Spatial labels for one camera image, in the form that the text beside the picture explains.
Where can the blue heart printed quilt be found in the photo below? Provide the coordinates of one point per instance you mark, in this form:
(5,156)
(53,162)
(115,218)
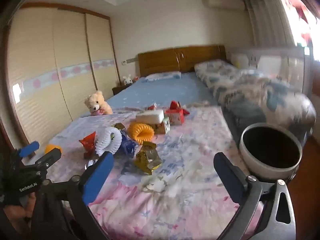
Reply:
(250,90)

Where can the white foam block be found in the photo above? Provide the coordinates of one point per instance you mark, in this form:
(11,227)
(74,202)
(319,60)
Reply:
(150,116)

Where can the small orange foam net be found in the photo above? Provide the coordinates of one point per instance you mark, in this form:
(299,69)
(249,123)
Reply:
(50,146)

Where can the person's left hand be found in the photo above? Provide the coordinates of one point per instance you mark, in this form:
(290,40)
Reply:
(17,209)

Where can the dark wooden nightstand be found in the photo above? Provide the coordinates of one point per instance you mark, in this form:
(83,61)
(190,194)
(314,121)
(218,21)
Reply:
(118,88)

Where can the small red paper scrap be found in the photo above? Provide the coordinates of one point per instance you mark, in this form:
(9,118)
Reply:
(152,107)

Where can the wooden headboard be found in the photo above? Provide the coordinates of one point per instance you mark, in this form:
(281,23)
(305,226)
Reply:
(160,60)

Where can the small gold foil wrapper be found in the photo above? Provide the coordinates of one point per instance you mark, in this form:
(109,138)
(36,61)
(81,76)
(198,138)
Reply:
(119,127)

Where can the bed with blue sheet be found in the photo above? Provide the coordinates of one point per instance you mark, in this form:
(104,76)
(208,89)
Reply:
(160,92)

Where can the pink floral blanket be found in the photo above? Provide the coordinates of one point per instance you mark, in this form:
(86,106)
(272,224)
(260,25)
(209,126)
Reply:
(175,180)

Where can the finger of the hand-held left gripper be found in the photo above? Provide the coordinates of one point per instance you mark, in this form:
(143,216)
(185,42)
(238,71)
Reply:
(28,148)
(50,158)

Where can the silver foil wrapper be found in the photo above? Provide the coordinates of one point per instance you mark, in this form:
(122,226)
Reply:
(91,163)

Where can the white rabbit toy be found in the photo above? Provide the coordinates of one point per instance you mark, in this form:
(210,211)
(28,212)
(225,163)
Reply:
(127,80)

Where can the large orange foam net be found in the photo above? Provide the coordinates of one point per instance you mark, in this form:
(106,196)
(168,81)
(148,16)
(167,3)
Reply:
(136,130)

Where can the white bin with black bag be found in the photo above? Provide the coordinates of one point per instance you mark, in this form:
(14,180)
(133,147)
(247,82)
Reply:
(252,160)

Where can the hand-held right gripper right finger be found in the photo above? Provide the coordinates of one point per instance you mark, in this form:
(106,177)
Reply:
(230,177)

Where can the red hanging clothes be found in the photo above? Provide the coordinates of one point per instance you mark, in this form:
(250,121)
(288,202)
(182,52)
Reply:
(305,36)

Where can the blue foil wrapper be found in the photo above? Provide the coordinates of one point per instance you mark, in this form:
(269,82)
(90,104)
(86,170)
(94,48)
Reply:
(127,146)

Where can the beige sliding door wardrobe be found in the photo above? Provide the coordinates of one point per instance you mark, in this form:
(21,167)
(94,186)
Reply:
(37,55)

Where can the cream teddy bear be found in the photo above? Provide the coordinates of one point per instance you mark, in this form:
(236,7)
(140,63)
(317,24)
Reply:
(96,101)

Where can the green drink carton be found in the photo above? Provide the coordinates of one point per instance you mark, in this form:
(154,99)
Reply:
(162,127)

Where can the red and white carton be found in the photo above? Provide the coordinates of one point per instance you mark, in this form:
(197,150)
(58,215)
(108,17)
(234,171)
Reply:
(176,118)

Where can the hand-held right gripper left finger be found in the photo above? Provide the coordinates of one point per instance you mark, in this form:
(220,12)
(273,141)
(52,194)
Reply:
(97,177)

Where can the white air conditioner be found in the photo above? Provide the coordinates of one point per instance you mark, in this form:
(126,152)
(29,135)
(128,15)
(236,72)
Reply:
(225,2)

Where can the large gold foil wrapper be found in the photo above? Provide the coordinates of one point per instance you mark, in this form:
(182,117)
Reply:
(147,158)

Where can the red foil wrapper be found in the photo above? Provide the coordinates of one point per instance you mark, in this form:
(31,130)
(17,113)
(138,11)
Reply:
(88,142)

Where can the bright window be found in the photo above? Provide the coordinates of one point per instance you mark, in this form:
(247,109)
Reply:
(300,17)

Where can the grey patterned curtain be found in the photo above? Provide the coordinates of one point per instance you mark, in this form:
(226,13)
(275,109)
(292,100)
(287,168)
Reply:
(267,17)

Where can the blue printed pillow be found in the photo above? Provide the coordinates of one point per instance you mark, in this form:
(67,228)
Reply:
(165,75)

